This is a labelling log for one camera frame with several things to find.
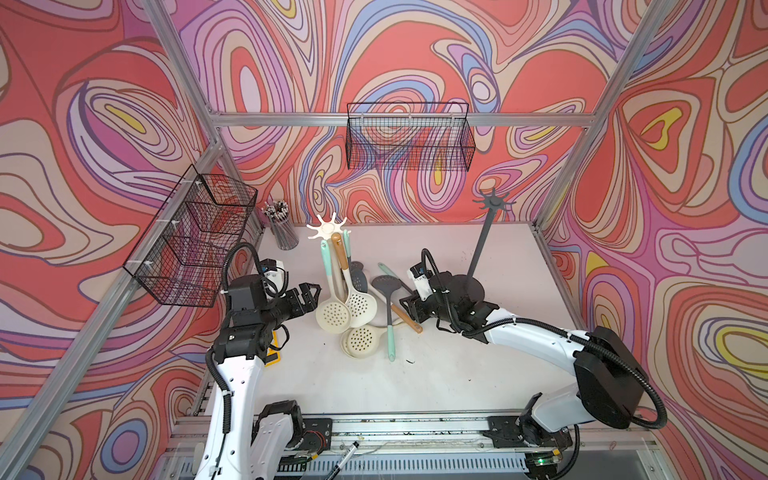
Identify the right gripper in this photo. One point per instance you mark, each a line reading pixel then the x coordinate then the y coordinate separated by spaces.
pixel 415 307

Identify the pen holder cup with pens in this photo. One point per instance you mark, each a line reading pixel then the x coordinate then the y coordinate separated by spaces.
pixel 278 218

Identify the dark grey utensil rack stand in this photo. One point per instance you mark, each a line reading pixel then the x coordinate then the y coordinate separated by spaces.
pixel 480 252

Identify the black wire basket left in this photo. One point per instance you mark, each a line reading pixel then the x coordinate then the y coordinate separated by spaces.
pixel 202 219

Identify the yellow calculator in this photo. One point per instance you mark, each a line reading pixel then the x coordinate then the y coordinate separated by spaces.
pixel 273 354

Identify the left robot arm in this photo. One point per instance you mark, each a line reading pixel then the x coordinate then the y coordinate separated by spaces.
pixel 242 442

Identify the cream utensil rack stand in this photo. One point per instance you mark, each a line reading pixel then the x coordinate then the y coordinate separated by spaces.
pixel 324 230

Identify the cream slotted spoon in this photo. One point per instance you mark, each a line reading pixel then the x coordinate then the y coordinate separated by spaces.
pixel 397 310

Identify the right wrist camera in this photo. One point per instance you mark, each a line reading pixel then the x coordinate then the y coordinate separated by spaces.
pixel 419 275

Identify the black marker pen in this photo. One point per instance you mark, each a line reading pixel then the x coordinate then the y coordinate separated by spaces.
pixel 339 467

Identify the cream skimmer on table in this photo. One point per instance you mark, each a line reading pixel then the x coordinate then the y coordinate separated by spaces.
pixel 362 342

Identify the grey slotted spatula mint handle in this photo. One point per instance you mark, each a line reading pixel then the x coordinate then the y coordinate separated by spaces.
pixel 386 270

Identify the black wire basket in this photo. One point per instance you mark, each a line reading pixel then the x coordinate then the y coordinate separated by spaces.
pixel 202 219
pixel 409 136

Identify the black wire basket back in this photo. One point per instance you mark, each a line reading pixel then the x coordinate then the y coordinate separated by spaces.
pixel 409 136

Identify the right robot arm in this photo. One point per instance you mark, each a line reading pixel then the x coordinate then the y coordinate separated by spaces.
pixel 609 385

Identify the cream skimmer mint handle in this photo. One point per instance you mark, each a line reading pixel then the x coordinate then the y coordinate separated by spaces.
pixel 332 315

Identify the cream skimmer wooden handle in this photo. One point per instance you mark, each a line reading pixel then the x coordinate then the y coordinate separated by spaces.
pixel 362 306

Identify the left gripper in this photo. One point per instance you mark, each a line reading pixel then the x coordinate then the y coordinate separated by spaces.
pixel 309 303

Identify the grey skimmer mint handle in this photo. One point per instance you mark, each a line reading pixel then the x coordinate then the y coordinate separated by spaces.
pixel 359 280

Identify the grey slotted spoon mint handle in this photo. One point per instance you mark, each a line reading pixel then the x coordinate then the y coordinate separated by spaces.
pixel 387 285

